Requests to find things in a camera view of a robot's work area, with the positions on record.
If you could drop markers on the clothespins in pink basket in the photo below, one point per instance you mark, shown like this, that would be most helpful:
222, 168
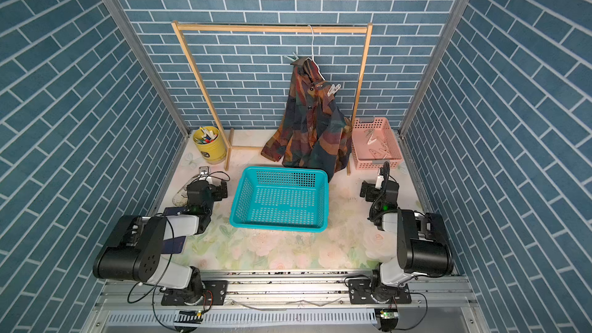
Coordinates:
376, 145

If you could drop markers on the teal plastic basket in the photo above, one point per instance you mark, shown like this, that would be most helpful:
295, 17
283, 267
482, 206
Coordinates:
281, 199

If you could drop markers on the plaid long-sleeve shirt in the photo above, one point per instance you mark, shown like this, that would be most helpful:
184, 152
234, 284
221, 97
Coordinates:
313, 133

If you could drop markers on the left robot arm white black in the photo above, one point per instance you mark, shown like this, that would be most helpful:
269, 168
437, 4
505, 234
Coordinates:
140, 249

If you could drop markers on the pink plastic basket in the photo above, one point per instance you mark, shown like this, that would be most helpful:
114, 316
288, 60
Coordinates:
362, 158

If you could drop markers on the aluminium rail frame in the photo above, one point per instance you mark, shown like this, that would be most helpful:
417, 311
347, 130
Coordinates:
292, 301

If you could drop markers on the wooden clothes rack frame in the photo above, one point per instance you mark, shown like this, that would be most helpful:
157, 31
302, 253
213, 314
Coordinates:
181, 28

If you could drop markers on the white clothespin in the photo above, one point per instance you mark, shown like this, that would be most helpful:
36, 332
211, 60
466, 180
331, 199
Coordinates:
334, 88

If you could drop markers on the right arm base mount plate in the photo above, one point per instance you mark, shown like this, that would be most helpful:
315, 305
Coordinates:
363, 291

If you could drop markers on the dark blue book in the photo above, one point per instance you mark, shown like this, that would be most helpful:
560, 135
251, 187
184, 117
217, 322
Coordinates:
173, 245

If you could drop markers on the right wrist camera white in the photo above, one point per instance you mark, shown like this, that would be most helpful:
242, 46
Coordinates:
380, 179

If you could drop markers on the yellow cup with pens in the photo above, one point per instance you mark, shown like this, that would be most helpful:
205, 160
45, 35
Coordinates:
210, 143

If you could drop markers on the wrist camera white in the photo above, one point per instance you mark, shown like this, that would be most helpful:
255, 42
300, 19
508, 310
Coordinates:
204, 174
380, 179

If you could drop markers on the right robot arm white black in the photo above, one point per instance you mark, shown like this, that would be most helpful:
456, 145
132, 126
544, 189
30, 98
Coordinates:
422, 249

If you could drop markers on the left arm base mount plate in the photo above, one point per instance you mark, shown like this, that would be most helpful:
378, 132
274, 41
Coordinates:
206, 293

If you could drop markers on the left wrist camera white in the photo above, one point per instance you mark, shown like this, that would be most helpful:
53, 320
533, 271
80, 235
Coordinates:
204, 174

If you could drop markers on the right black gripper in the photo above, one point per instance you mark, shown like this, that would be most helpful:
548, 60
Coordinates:
366, 190

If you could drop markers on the white wire hanger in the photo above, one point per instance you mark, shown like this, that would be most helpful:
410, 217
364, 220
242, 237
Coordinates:
312, 42

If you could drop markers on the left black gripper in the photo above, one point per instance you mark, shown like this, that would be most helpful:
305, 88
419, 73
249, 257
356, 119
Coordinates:
220, 190

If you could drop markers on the green clothespin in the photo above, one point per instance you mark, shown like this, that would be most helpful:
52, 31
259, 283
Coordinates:
291, 58

